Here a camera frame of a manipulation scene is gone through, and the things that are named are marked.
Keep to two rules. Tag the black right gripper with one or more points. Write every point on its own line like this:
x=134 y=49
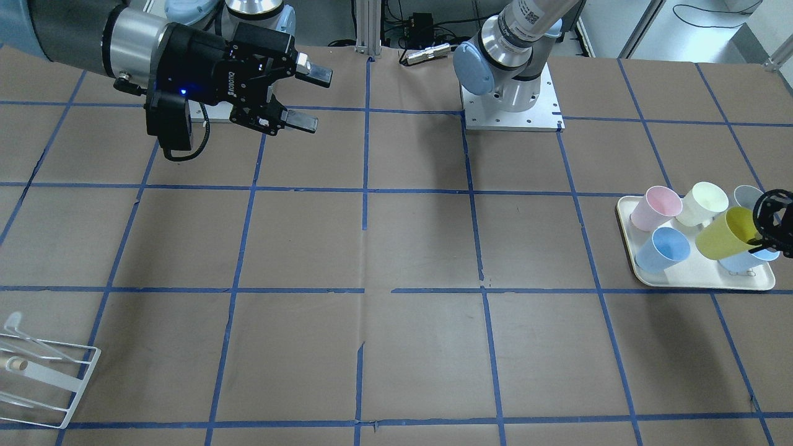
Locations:
x=197 y=61

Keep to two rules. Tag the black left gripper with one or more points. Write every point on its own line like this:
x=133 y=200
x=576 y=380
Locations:
x=770 y=210

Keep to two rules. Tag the yellow plastic cup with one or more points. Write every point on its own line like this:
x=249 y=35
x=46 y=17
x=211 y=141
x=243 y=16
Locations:
x=728 y=235

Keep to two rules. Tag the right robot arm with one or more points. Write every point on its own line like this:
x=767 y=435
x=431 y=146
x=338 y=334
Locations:
x=115 y=39

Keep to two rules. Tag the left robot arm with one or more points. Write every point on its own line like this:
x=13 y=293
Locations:
x=502 y=70

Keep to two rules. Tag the pale green plastic cup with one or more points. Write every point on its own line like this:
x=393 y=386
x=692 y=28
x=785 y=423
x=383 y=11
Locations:
x=703 y=202

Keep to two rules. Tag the pink plastic cup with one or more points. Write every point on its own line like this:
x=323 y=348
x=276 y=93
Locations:
x=657 y=206

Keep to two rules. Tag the white plastic tray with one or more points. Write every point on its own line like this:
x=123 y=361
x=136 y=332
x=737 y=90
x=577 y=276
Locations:
x=696 y=271

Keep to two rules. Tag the aluminium frame post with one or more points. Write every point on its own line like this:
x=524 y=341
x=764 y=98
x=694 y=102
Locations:
x=368 y=26

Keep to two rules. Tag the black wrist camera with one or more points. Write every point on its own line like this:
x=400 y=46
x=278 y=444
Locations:
x=168 y=119

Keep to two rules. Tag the white wire cup rack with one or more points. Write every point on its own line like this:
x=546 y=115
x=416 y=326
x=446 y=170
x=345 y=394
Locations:
x=42 y=381

